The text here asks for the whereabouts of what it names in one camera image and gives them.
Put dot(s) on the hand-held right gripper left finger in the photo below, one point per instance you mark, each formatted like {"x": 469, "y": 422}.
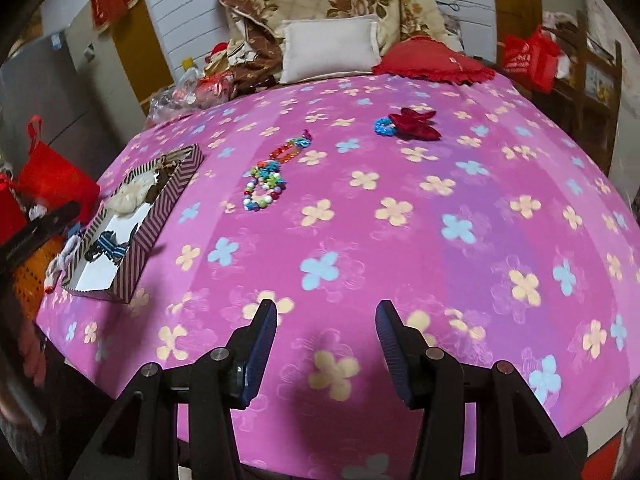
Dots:
{"x": 260, "y": 345}

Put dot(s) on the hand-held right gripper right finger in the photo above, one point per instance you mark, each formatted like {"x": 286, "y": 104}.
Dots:
{"x": 392, "y": 350}

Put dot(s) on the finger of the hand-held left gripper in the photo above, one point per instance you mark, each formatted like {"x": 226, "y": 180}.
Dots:
{"x": 35, "y": 240}

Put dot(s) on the striped cardboard box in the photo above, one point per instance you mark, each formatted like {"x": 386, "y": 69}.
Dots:
{"x": 150, "y": 230}

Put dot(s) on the blue hair scrunchie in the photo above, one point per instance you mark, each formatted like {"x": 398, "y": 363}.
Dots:
{"x": 383, "y": 126}

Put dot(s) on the red velvet bow hair clip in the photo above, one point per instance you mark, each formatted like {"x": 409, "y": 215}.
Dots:
{"x": 415, "y": 124}

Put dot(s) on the person's left hand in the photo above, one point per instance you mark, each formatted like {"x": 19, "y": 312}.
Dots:
{"x": 35, "y": 350}

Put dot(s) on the orange knit cloth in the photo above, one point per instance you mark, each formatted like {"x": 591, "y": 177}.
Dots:
{"x": 35, "y": 280}

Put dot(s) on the plain red tote bag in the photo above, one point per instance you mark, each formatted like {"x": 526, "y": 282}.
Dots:
{"x": 57, "y": 180}

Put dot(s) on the blue striped bow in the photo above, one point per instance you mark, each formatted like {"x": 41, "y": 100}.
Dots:
{"x": 107, "y": 249}

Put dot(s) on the white fluffy hair accessory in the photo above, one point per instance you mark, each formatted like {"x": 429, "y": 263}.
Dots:
{"x": 131, "y": 196}

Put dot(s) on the pink floral bedsheet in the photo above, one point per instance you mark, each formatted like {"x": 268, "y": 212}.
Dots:
{"x": 380, "y": 230}

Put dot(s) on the grey cabinet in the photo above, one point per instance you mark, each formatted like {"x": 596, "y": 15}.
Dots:
{"x": 50, "y": 100}

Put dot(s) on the brown hair accessory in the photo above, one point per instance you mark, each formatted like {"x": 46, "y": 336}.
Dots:
{"x": 165, "y": 177}

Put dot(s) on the clear plastic bags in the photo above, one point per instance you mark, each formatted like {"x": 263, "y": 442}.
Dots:
{"x": 172, "y": 97}

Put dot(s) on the red frilled pillow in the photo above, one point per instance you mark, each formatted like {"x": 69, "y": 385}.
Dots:
{"x": 432, "y": 62}

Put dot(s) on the brown floral blanket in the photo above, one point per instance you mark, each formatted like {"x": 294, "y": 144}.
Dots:
{"x": 255, "y": 45}

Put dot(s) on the white pillow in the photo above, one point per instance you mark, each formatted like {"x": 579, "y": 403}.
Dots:
{"x": 327, "y": 50}

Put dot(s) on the red shopping bag white print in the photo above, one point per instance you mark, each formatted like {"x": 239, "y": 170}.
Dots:
{"x": 530, "y": 57}

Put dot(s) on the wooden chair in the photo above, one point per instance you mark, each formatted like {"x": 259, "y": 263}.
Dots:
{"x": 595, "y": 80}

